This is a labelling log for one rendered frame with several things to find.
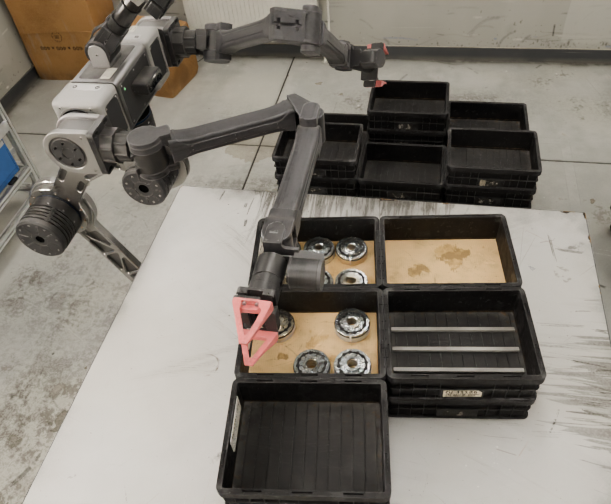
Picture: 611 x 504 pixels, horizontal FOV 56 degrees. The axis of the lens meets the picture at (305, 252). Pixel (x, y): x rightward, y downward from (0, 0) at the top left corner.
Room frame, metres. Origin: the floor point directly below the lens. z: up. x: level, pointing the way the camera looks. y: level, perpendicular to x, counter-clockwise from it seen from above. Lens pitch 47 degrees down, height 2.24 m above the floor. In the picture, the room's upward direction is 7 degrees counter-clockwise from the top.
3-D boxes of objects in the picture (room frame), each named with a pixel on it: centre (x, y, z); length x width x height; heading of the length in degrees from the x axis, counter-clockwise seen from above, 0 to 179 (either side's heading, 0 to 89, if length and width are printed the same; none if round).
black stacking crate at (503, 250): (1.15, -0.43, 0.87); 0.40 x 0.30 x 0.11; 82
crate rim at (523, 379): (0.86, -0.39, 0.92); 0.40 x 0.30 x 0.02; 82
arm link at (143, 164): (1.10, 0.34, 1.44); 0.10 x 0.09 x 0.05; 74
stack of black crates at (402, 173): (2.13, -0.51, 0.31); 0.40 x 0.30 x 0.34; 74
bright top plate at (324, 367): (0.85, 0.02, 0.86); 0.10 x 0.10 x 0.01
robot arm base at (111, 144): (1.14, 0.41, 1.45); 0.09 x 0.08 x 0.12; 164
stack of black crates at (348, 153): (2.23, -0.13, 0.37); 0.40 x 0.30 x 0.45; 74
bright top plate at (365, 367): (0.83, -0.09, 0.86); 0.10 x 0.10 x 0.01
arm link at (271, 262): (0.68, 0.06, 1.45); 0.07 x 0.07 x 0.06; 75
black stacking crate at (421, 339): (0.86, -0.39, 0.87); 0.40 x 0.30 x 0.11; 82
